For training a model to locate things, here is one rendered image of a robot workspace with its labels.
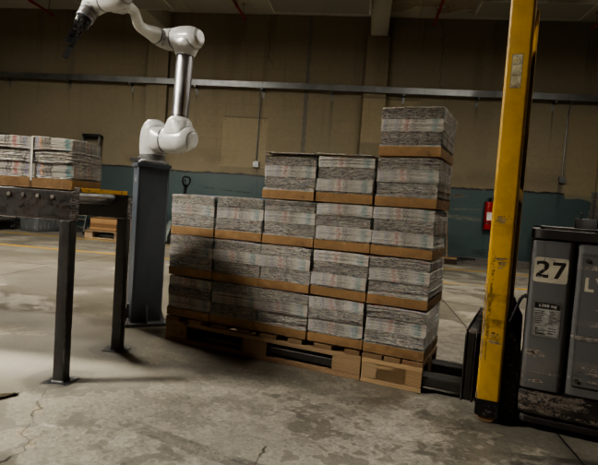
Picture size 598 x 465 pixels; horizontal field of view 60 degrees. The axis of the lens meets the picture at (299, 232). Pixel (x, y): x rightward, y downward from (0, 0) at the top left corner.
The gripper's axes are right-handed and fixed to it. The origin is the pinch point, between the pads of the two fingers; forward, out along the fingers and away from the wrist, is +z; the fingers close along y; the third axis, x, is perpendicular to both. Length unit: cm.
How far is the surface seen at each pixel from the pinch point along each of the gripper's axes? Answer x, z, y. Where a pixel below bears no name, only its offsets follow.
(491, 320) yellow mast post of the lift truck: -192, 88, -103
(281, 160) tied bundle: -113, 21, -33
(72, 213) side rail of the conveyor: -36, 87, -25
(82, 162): -30, 57, -9
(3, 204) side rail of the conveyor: -10, 89, -8
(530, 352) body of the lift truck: -208, 96, -108
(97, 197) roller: -43, 66, 0
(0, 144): 4, 61, 2
